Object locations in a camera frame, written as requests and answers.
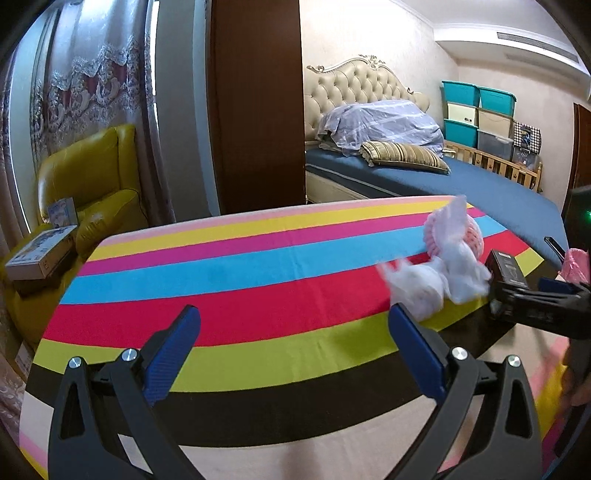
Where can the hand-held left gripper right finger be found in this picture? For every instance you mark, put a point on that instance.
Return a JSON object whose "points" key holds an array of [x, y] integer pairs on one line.
{"points": [[415, 350]]}

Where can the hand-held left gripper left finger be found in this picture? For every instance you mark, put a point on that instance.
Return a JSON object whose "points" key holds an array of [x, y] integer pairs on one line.
{"points": [[173, 350]]}

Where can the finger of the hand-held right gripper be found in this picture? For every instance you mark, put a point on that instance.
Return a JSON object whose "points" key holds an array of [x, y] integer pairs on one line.
{"points": [[558, 286], [521, 300]]}

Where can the pink trash bag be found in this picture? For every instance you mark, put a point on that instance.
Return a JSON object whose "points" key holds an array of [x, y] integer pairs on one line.
{"points": [[576, 265]]}

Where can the white plastic bag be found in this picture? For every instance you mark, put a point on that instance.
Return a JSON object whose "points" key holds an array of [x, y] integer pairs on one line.
{"points": [[418, 288]]}

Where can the white wrapper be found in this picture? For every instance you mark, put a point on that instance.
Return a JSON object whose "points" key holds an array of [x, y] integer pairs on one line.
{"points": [[464, 267]]}

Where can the pink foam fruit net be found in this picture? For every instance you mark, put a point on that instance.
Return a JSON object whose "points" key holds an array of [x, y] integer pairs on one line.
{"points": [[475, 237]]}

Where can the black phone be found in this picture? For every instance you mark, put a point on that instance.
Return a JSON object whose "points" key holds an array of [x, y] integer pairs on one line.
{"points": [[555, 249]]}

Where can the dark wooden door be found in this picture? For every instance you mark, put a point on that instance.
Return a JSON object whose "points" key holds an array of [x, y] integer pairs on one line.
{"points": [[582, 143]]}

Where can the black white checked bag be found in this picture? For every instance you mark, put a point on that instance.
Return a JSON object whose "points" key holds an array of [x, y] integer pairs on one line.
{"points": [[527, 137]]}

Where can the rainbow striped tablecloth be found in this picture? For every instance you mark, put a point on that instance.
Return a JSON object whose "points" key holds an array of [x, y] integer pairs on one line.
{"points": [[254, 286]]}

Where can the grey clear storage box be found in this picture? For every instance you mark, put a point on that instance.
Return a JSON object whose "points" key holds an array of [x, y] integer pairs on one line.
{"points": [[494, 145]]}

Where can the bed with tufted headboard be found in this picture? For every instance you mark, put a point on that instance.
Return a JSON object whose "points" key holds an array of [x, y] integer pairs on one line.
{"points": [[461, 189]]}

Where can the beige storage box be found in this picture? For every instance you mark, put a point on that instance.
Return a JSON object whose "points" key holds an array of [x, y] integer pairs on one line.
{"points": [[495, 122]]}

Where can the teal plastic storage box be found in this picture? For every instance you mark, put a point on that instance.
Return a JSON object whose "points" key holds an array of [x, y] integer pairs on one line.
{"points": [[461, 93], [461, 134], [497, 101]]}

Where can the white storage box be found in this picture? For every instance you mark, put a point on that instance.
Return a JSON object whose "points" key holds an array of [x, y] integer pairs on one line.
{"points": [[461, 114]]}

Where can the flat white printed box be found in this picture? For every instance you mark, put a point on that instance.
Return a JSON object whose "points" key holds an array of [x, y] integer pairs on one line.
{"points": [[41, 251]]}

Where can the small blue white box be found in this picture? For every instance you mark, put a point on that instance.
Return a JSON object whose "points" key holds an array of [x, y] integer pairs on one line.
{"points": [[61, 212]]}

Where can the ceiling air vent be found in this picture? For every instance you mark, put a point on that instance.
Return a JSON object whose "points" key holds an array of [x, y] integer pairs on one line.
{"points": [[538, 46]]}

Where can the yellow leather armchair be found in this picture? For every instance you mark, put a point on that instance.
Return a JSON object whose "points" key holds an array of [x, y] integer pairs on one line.
{"points": [[97, 184]]}

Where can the gold striped pillow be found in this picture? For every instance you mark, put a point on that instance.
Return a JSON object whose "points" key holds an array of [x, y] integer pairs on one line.
{"points": [[406, 154]]}

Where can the lavender patterned duvet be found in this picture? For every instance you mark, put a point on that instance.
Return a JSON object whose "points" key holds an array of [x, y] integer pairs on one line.
{"points": [[383, 122]]}

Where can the dark wooden pillar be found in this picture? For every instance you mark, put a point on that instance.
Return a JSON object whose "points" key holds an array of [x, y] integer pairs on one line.
{"points": [[256, 106]]}

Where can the lace patterned curtain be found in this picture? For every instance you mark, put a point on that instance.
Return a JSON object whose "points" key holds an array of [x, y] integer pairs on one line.
{"points": [[83, 78]]}

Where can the wooden crib rail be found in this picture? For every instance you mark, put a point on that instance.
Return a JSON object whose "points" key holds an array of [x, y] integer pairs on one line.
{"points": [[498, 166]]}

